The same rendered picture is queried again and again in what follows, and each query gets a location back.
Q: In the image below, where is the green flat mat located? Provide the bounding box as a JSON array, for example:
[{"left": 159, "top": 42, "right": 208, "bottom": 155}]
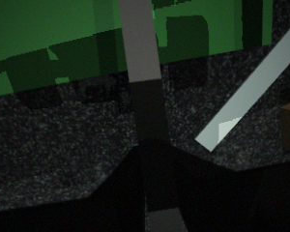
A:
[{"left": 0, "top": 0, "right": 244, "bottom": 96}]

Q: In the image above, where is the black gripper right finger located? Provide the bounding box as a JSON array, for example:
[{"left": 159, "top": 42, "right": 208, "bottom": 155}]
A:
[{"left": 171, "top": 145, "right": 290, "bottom": 232}]

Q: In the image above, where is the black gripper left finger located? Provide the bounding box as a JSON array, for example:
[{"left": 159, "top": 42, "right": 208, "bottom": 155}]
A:
[{"left": 0, "top": 146, "right": 145, "bottom": 232}]

